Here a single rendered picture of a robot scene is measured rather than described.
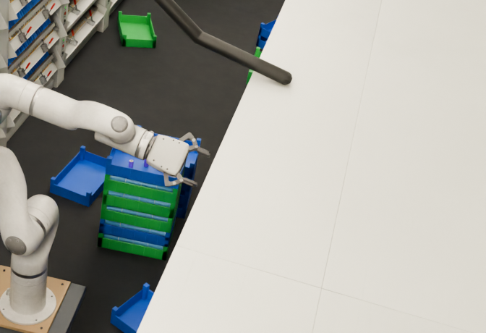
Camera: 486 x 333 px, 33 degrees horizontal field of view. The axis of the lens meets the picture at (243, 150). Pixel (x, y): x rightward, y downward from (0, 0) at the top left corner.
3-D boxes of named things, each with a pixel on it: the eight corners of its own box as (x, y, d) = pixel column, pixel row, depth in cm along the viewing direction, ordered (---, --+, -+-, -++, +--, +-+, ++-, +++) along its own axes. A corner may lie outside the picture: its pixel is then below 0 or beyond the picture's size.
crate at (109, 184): (103, 189, 338) (105, 174, 334) (114, 161, 355) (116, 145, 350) (175, 204, 339) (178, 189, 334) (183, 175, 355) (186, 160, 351)
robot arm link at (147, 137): (148, 132, 242) (158, 136, 242) (136, 159, 240) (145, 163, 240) (147, 125, 234) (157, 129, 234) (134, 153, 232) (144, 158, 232)
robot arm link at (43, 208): (3, 272, 272) (4, 217, 258) (29, 237, 287) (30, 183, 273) (37, 282, 270) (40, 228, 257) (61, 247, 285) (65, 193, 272)
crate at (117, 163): (105, 174, 334) (106, 158, 329) (116, 145, 350) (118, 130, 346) (178, 189, 334) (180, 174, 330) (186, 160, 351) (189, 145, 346)
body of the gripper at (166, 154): (155, 133, 242) (191, 148, 241) (141, 165, 240) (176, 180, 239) (155, 127, 235) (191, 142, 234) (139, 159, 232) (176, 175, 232)
